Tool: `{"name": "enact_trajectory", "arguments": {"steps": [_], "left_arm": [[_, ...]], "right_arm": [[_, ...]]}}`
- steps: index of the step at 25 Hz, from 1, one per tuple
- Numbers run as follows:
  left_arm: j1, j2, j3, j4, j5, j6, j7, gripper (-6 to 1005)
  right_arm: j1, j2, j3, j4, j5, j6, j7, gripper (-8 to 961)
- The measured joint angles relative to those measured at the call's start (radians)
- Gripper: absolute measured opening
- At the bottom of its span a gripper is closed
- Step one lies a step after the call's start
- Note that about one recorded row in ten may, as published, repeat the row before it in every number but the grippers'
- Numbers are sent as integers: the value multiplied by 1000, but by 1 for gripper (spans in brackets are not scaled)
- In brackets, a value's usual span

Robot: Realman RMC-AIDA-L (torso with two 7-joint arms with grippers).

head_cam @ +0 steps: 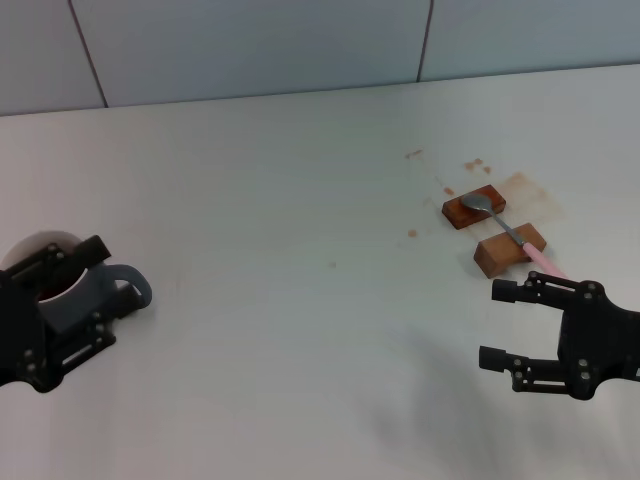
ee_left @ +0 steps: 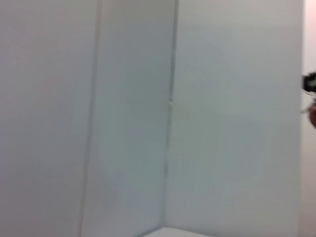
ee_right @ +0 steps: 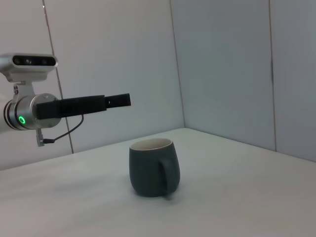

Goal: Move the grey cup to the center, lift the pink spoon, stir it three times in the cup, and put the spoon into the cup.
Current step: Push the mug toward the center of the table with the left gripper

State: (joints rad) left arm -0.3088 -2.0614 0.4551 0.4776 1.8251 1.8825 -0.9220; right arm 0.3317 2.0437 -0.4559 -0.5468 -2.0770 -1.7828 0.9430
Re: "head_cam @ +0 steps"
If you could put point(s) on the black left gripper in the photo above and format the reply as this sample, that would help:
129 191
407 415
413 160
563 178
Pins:
22 340

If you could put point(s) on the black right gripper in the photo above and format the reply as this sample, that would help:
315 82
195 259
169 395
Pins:
610 345

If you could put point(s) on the grey ceramic cup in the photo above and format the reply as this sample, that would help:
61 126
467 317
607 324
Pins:
75 305

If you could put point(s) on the light notched wooden block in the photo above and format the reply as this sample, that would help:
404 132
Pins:
500 255

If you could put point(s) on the dark flat wooden block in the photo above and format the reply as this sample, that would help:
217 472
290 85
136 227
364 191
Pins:
462 212

